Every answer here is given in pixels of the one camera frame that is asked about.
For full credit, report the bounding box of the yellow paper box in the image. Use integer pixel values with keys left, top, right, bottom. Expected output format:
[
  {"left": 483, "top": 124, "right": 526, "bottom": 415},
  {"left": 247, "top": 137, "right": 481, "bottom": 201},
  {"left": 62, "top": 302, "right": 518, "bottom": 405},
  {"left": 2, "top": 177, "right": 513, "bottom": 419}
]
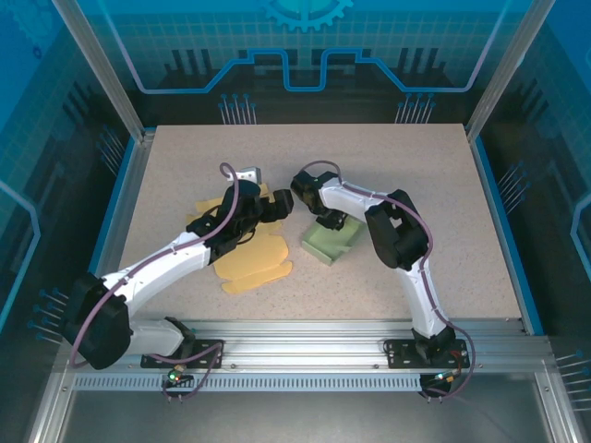
[{"left": 186, "top": 182, "right": 296, "bottom": 296}]

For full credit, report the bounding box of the blue table edge strip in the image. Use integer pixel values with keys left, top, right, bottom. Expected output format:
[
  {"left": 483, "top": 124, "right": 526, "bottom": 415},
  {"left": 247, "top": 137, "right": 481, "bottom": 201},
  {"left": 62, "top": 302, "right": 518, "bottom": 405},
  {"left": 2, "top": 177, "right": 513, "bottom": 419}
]
[
  {"left": 86, "top": 136, "right": 139, "bottom": 278},
  {"left": 473, "top": 137, "right": 545, "bottom": 336}
]

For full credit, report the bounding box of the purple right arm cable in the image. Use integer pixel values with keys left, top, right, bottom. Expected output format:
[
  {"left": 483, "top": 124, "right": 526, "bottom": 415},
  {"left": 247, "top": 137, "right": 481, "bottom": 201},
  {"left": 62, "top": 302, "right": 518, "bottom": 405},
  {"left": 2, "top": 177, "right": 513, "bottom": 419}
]
[{"left": 298, "top": 160, "right": 476, "bottom": 403}]

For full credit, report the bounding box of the aluminium mounting rail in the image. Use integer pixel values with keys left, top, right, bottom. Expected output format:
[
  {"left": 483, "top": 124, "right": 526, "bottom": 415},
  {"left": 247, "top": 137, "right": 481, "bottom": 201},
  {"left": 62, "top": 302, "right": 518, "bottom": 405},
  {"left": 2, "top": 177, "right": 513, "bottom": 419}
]
[{"left": 54, "top": 320, "right": 555, "bottom": 376}]

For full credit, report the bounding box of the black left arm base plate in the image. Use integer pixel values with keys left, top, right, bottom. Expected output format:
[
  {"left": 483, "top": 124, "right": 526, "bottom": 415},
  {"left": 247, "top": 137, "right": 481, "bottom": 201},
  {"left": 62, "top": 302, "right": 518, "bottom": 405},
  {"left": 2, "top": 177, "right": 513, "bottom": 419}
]
[{"left": 140, "top": 339, "right": 226, "bottom": 370}]

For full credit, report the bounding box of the slotted grey cable duct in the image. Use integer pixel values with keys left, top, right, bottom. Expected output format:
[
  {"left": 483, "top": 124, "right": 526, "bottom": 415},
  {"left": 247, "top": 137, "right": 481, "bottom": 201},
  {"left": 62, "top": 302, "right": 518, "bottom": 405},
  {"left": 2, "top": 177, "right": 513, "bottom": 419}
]
[{"left": 73, "top": 374, "right": 426, "bottom": 393}]

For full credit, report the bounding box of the aluminium frame post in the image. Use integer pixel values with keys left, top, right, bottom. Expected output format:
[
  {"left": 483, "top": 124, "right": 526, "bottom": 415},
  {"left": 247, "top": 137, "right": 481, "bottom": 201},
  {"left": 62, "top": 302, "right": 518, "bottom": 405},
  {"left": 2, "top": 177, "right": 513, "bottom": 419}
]
[
  {"left": 50, "top": 0, "right": 156, "bottom": 142},
  {"left": 464, "top": 0, "right": 555, "bottom": 139}
]

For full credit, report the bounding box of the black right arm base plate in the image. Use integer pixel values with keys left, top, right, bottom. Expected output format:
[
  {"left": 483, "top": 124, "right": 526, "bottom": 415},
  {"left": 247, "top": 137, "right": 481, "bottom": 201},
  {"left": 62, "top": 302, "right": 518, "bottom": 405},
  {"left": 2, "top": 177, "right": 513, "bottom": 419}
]
[{"left": 385, "top": 339, "right": 470, "bottom": 370}]

